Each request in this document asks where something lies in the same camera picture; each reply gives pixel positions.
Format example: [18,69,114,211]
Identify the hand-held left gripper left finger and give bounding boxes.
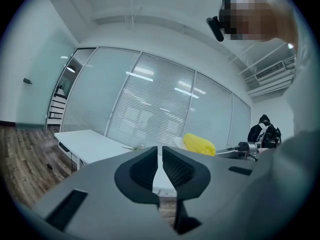
[114,145,161,211]

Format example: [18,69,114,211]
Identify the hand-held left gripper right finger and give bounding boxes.
[161,145,212,236]

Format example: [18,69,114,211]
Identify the grey metal device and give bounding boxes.
[215,141,261,162]

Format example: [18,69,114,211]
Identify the yellow corn cob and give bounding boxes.
[183,133,217,157]

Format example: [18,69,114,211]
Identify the black power adapter with cable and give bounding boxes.
[46,163,66,180]

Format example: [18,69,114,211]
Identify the white shelf unit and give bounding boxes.
[45,93,68,126]

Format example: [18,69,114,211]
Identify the black head camera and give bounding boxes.
[205,15,225,43]

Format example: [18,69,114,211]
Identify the person's head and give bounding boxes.
[219,0,300,50]

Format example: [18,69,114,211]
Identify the white table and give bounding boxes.
[54,129,177,197]

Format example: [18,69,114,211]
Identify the ceiling air conditioner vent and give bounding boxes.
[254,60,288,83]

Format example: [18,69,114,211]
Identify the white plate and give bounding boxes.
[173,136,191,152]

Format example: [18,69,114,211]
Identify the glass partition with blinds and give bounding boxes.
[60,46,252,155]

